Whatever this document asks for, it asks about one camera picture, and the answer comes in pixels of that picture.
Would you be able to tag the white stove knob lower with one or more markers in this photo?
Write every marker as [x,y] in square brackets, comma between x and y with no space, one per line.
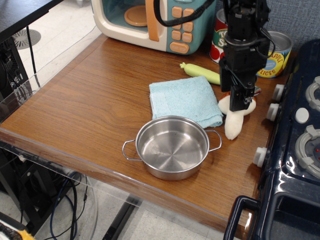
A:
[259,156]

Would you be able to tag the white stove knob middle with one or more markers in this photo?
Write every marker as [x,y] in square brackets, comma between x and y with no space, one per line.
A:
[272,111]

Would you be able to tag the white stove knob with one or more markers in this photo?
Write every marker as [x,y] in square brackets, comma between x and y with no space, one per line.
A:
[259,156]
[272,111]
[278,92]

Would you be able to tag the tomato sauce can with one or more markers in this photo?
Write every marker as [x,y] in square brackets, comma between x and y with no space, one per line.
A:
[218,39]

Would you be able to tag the white stove knob upper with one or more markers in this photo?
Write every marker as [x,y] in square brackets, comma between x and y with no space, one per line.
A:
[278,92]

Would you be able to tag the dark blue toy stove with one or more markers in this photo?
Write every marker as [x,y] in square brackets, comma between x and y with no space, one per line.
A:
[288,204]

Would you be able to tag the clear acrylic table guard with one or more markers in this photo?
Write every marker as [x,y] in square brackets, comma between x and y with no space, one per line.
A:
[35,83]

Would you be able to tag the pineapple slices can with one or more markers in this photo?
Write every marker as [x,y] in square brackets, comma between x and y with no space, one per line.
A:
[279,55]

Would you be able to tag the light blue folded cloth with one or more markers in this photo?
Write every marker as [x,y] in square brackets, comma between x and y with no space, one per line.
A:
[192,98]

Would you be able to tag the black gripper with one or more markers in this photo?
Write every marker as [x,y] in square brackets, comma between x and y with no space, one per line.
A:
[244,59]

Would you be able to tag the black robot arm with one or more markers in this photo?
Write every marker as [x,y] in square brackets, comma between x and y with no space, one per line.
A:
[246,20]

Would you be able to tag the toy microwave cream teal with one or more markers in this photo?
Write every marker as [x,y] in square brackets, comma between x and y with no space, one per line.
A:
[135,22]

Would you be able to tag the black desk at left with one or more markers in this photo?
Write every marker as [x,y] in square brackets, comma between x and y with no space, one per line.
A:
[15,15]

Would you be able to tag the stainless steel pot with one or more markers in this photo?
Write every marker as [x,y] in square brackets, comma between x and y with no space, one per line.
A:
[173,148]

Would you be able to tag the spoon with green handle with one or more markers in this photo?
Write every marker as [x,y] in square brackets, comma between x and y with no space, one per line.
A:
[212,77]

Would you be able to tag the plush white brown mushroom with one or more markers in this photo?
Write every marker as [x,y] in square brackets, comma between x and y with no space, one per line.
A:
[233,119]

